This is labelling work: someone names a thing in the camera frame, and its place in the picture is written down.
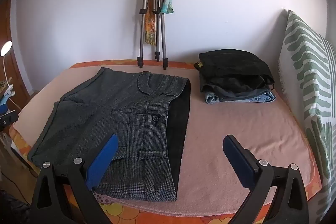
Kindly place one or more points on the green and white pillow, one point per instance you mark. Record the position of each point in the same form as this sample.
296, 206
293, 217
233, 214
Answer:
309, 69

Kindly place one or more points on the black folded garment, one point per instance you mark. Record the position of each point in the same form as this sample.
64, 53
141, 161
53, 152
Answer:
231, 64

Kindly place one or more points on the grey checked pants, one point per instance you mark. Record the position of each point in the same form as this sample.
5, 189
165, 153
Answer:
118, 121

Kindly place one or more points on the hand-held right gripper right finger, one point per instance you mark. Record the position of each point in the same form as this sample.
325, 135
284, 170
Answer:
240, 161

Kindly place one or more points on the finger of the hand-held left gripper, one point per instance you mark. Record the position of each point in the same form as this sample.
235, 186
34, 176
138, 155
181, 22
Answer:
10, 119

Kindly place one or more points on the orange floral bedsheet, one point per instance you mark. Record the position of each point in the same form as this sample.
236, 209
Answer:
162, 217

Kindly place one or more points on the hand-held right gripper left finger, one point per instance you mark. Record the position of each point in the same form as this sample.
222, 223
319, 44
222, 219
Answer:
102, 161

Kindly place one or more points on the dark cloth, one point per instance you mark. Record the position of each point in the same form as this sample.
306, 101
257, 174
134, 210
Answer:
10, 208

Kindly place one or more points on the silver camera tripod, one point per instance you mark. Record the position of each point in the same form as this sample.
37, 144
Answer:
165, 62

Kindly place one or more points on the brown wooden furniture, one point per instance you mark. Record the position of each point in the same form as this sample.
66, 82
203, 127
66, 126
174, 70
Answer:
15, 74

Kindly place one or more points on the white clip lamp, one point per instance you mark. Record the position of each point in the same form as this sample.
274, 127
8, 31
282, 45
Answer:
6, 47

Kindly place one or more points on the dark grey folded garment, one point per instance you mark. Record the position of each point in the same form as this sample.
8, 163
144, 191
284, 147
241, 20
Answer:
231, 90

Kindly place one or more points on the light blue folded jeans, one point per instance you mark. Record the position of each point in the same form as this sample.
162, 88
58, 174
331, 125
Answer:
211, 98

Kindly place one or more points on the pink blanket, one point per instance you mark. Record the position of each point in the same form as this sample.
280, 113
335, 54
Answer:
223, 134

